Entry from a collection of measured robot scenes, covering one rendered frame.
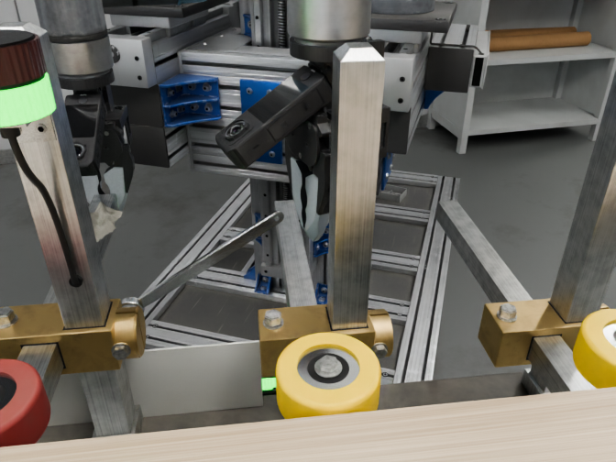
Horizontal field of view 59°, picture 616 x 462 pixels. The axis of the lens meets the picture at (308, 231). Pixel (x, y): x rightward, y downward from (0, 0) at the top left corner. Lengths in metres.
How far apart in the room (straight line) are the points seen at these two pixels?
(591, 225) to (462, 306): 1.44
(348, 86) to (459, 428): 0.26
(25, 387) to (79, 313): 0.11
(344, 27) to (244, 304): 1.21
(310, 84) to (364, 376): 0.26
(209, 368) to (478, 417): 0.32
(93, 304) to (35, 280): 1.76
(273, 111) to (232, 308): 1.15
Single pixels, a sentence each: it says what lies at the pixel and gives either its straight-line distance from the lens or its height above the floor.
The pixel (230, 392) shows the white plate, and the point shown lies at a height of 0.73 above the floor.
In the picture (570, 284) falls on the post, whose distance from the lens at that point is 0.63.
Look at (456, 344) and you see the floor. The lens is 1.85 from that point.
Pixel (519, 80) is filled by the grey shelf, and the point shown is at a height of 0.26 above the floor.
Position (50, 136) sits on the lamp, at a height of 1.06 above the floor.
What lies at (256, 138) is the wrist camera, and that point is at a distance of 0.50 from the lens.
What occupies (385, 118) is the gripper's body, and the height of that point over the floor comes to 1.03.
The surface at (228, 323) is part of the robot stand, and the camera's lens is 1.56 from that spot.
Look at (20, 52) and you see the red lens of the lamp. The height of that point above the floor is 1.13.
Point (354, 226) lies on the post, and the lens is 0.49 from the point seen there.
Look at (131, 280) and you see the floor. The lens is 2.16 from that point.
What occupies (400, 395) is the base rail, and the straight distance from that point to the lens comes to 0.70.
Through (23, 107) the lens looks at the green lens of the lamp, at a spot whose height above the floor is 1.09.
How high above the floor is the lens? 1.21
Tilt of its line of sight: 31 degrees down
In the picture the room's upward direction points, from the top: straight up
